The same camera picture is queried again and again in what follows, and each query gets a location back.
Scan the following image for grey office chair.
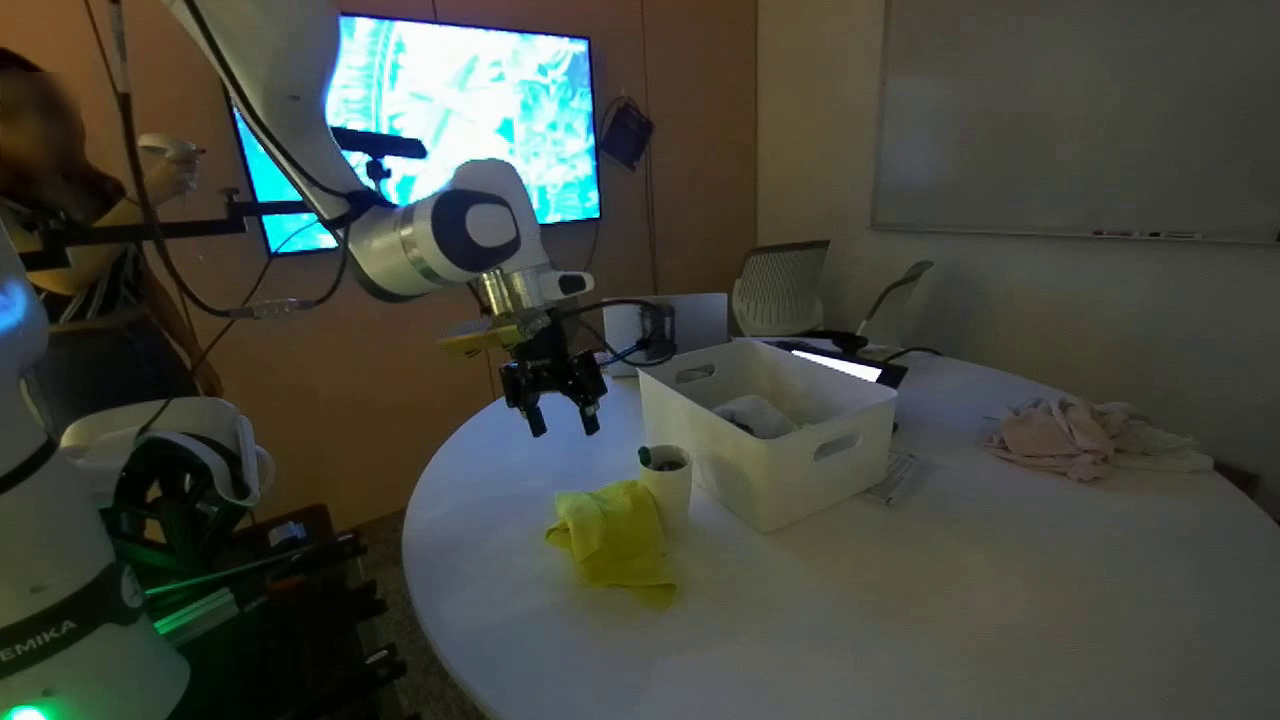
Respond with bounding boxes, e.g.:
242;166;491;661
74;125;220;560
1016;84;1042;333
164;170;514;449
727;237;838;339
852;255;940;361

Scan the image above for black tablet lit screen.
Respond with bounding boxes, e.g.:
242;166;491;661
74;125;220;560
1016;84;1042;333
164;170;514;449
767;333;913;392

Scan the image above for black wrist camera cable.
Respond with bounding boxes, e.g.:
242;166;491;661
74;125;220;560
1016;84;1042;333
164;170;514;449
558;293;682;375

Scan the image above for black camera stand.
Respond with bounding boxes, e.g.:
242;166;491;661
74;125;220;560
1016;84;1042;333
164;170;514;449
22;125;433;255

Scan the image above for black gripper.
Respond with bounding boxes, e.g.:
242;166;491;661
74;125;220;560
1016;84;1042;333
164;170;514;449
500;333;613;441

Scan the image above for white crumpled cloth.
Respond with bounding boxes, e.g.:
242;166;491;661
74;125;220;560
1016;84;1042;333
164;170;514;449
1099;397;1219;480

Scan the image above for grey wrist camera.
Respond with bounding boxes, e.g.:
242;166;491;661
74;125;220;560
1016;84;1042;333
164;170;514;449
439;316;543;365

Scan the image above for white ceramic mug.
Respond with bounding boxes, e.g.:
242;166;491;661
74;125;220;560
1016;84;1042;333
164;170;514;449
635;441;699;526

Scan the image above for white round device black ring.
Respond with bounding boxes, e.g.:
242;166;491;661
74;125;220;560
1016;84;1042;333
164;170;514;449
62;392;282;540

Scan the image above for pink crumpled cloth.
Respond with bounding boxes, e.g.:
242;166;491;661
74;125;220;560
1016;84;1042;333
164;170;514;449
985;392;1127;489

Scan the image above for small black wall box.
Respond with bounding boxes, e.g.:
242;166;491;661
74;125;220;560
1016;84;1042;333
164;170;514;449
595;95;662;174

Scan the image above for wall television screen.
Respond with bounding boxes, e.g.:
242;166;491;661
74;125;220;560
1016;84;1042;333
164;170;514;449
227;11;610;261

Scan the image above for white waste bin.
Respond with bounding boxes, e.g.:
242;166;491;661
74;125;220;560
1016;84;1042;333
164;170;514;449
595;287;735;365

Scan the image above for wall whiteboard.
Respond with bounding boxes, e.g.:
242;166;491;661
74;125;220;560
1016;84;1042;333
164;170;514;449
869;0;1280;252

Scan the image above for black equipment cart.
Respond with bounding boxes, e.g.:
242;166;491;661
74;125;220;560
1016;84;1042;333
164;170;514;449
100;499;412;720

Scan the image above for bright yellow towel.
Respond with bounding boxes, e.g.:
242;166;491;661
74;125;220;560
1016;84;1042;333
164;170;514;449
539;477;684;601

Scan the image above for white plastic storage box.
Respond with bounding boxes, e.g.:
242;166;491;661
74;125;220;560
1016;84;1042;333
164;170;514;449
635;333;902;537

